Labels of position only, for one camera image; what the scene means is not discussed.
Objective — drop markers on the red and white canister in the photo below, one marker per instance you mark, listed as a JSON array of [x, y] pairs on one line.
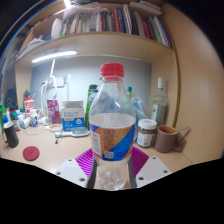
[[29, 106]]

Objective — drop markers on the tall clear glass bottle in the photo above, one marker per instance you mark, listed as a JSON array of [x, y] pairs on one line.
[[160, 106]]

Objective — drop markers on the light blue hairbrush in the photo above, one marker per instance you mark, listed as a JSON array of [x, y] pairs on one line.
[[78, 132]]

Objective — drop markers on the brown jar with white lid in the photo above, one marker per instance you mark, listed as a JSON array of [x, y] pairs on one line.
[[146, 135]]

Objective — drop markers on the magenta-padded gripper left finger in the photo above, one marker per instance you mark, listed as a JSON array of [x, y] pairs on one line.
[[71, 170]]

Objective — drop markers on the black mug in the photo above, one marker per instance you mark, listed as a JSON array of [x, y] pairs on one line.
[[11, 136]]

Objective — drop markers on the wooden shelf unit with books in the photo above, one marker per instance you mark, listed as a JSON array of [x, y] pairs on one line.
[[100, 45]]

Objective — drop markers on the tall green bottle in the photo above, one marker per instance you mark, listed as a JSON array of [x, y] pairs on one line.
[[88, 100]]

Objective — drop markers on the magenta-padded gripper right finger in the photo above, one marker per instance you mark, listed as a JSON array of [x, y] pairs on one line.
[[151, 170]]

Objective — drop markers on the white wall power strip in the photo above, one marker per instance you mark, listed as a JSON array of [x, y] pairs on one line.
[[62, 81]]

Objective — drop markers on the brown mug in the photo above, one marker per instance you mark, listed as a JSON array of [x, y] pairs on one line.
[[165, 140]]

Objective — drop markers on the white light bar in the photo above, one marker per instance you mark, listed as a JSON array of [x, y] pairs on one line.
[[55, 56]]

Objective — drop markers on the magenta pouch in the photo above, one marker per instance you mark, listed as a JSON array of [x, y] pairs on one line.
[[53, 111]]

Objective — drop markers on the white and blue carton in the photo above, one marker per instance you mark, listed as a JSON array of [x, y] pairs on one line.
[[72, 116]]

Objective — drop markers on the flat round red coaster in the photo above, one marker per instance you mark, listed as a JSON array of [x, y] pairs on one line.
[[31, 153]]

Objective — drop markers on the clear red-capped water bottle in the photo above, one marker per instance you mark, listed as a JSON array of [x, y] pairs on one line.
[[111, 133]]

